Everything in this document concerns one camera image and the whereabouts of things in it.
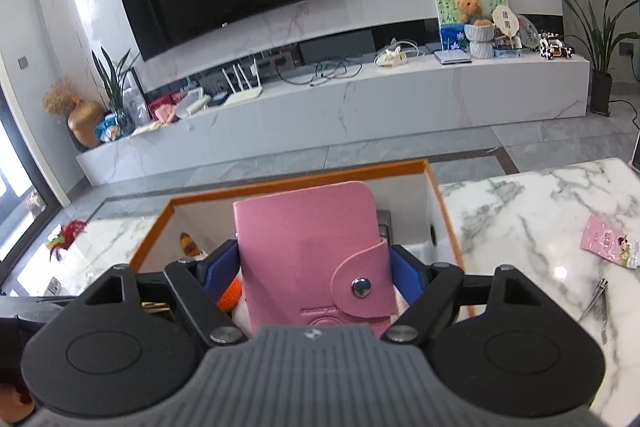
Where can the gold vase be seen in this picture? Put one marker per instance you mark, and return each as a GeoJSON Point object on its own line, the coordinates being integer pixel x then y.
{"type": "Point", "coordinates": [86, 124]}

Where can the pink packet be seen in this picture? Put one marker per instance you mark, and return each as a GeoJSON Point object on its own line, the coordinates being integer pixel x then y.
{"type": "Point", "coordinates": [607, 239]}

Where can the brown teddy bear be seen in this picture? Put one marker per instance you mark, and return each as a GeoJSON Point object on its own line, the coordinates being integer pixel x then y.
{"type": "Point", "coordinates": [472, 9]}

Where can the red feather decoration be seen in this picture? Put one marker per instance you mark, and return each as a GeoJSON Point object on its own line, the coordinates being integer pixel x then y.
{"type": "Point", "coordinates": [65, 239]}

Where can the wall switch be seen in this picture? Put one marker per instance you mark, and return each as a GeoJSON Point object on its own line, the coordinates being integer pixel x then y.
{"type": "Point", "coordinates": [22, 62]}

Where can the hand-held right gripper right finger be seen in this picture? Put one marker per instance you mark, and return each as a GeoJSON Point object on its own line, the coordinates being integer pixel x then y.
{"type": "Point", "coordinates": [407, 277]}

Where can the clear plastic bag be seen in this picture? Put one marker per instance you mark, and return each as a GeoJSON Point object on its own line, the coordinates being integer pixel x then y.
{"type": "Point", "coordinates": [136, 104]}

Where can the white oblong box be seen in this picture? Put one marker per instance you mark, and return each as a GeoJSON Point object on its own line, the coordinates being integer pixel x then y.
{"type": "Point", "coordinates": [192, 103]}

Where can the black and white cow toy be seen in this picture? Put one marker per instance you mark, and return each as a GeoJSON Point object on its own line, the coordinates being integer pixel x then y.
{"type": "Point", "coordinates": [556, 47]}

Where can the blue snack bag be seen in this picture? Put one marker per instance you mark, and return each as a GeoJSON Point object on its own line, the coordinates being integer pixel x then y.
{"type": "Point", "coordinates": [107, 128]}

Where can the white router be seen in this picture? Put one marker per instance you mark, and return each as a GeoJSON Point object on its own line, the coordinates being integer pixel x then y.
{"type": "Point", "coordinates": [245, 96]}

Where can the grey laptop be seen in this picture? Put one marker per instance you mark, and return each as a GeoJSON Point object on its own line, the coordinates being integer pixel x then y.
{"type": "Point", "coordinates": [452, 57]}

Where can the orange crochet ball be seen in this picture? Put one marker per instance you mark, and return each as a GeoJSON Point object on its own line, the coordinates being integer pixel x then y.
{"type": "Point", "coordinates": [231, 294]}

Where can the green plant in glass vase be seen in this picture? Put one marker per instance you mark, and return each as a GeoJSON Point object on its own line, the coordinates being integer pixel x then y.
{"type": "Point", "coordinates": [120, 119]}

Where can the green and blue painting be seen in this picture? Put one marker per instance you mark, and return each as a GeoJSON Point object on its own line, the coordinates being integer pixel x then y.
{"type": "Point", "coordinates": [447, 32]}

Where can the metal nail clipper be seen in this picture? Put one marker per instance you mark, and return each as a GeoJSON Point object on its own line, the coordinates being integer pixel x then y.
{"type": "Point", "coordinates": [595, 307]}

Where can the decorated plate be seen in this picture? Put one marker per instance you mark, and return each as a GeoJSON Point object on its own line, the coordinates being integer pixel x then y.
{"type": "Point", "coordinates": [529, 32]}

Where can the pink snap wallet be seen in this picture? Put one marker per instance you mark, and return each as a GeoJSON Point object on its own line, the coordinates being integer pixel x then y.
{"type": "Point", "coordinates": [300, 247]}

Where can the orange cardboard box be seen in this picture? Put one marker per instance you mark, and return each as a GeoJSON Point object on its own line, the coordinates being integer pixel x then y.
{"type": "Point", "coordinates": [410, 207]}

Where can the dried flower bunch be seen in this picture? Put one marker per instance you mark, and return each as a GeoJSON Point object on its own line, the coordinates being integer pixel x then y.
{"type": "Point", "coordinates": [60, 97]}

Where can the round paper fan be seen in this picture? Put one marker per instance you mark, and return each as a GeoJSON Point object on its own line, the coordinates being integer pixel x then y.
{"type": "Point", "coordinates": [506, 19]}

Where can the white marble tv console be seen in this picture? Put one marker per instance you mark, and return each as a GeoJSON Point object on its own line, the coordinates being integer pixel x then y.
{"type": "Point", "coordinates": [400, 102]}

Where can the potted green plant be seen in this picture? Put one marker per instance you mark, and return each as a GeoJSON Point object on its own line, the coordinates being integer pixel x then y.
{"type": "Point", "coordinates": [600, 94]}

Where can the pink knitted item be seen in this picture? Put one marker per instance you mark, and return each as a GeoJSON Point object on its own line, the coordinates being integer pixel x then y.
{"type": "Point", "coordinates": [162, 111]}

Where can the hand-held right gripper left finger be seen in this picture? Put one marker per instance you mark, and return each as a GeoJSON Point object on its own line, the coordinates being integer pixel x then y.
{"type": "Point", "coordinates": [222, 274]}

